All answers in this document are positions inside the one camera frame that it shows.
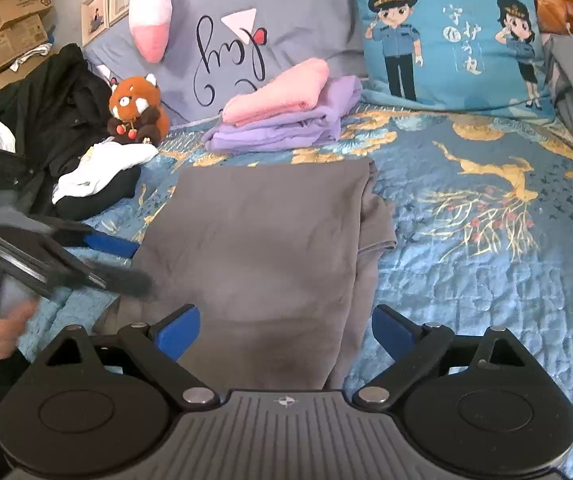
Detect grey sweatshirt with print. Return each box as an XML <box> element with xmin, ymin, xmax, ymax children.
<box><xmin>94</xmin><ymin>158</ymin><xmax>396</xmax><ymax>392</ymax></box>

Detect white cloth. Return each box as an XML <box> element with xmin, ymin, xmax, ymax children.
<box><xmin>52</xmin><ymin>140</ymin><xmax>158</xmax><ymax>205</ymax></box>

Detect red panda plush toy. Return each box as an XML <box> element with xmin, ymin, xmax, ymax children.
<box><xmin>108</xmin><ymin>74</ymin><xmax>170</xmax><ymax>148</ymax></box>

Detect black garment pile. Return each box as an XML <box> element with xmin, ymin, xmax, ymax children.
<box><xmin>0</xmin><ymin>44</ymin><xmax>141</xmax><ymax>220</ymax></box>

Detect folded purple garment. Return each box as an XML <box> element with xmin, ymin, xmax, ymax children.
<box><xmin>202</xmin><ymin>76</ymin><xmax>363</xmax><ymax>155</ymax></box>

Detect folded pink towel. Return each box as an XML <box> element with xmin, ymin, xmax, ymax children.
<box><xmin>221</xmin><ymin>58</ymin><xmax>330</xmax><ymax>127</ymax></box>

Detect grey-blue duvet with lettering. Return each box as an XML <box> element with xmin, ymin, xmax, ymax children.
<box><xmin>80</xmin><ymin>0</ymin><xmax>573</xmax><ymax>156</ymax></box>

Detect blue cartoon police pillow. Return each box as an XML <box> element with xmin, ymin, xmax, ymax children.
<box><xmin>355</xmin><ymin>0</ymin><xmax>555</xmax><ymax>124</ymax></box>

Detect framed pictures on wall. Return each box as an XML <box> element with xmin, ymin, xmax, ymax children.
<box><xmin>80</xmin><ymin>0</ymin><xmax>129</xmax><ymax>46</ymax></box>

